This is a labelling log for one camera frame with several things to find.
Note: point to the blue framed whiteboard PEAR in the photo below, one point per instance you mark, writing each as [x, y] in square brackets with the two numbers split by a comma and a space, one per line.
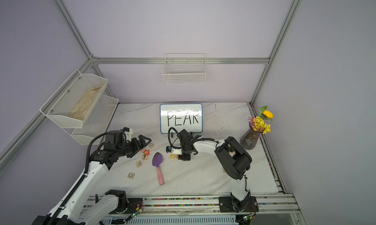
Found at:
[188, 116]

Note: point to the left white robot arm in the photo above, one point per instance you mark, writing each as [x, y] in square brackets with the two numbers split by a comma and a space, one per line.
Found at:
[102, 152]

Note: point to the white mesh wall shelf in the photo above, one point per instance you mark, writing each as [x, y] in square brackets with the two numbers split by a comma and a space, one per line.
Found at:
[58, 107]

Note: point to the yellow artificial flower bouquet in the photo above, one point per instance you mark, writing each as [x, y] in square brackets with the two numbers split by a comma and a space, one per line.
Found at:
[259, 123]

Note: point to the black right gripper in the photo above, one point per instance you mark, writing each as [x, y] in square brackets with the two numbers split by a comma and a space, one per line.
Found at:
[183, 158]

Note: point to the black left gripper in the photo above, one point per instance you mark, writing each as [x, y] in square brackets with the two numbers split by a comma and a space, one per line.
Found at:
[133, 141]

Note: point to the dark glass flower vase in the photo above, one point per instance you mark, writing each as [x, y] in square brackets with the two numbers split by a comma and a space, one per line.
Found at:
[249, 140]

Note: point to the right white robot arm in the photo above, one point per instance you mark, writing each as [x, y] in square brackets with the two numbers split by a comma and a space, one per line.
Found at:
[235, 161]

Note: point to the wooden block blue C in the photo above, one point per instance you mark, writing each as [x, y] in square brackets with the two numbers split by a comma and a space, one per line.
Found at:
[130, 175]

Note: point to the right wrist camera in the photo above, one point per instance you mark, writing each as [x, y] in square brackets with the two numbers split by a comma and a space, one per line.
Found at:
[172, 150]

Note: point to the beige cloth in shelf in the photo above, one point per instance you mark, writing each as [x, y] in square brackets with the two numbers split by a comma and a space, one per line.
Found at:
[82, 108]

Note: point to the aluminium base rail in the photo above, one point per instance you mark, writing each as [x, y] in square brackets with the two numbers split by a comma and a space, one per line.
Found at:
[213, 205]

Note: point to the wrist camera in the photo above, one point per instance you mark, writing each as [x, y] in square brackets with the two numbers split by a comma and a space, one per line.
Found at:
[127, 132]
[172, 150]

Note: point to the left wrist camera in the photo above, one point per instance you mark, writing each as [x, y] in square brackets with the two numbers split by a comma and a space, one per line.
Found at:
[127, 132]

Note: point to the white wire wall basket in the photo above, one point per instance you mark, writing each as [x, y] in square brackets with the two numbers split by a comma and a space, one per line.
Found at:
[184, 68]

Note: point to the purple trowel pink handle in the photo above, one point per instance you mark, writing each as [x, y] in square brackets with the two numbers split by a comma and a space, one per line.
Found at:
[156, 161]

